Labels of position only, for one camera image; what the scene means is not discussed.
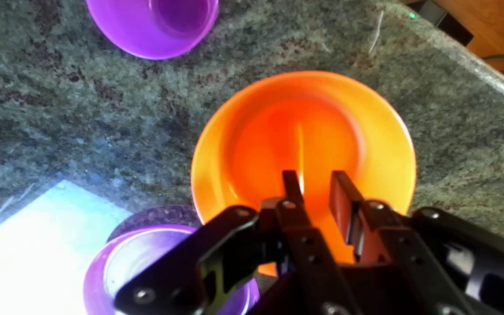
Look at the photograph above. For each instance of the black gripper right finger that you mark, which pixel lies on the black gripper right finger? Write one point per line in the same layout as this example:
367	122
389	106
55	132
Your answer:
403	256

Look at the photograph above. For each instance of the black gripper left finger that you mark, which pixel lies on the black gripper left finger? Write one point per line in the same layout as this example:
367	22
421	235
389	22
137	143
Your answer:
298	246

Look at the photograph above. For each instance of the purple plastic cup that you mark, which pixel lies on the purple plastic cup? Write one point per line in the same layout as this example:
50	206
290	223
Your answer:
148	29

